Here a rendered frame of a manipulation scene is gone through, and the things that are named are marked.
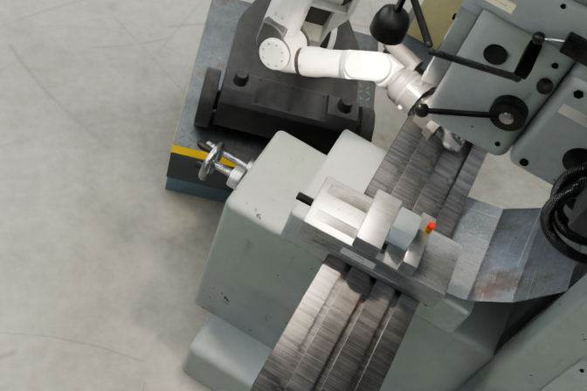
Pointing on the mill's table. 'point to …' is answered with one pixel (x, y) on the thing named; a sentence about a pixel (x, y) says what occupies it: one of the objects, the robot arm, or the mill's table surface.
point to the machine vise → (335, 217)
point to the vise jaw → (376, 223)
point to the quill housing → (461, 77)
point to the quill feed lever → (508, 115)
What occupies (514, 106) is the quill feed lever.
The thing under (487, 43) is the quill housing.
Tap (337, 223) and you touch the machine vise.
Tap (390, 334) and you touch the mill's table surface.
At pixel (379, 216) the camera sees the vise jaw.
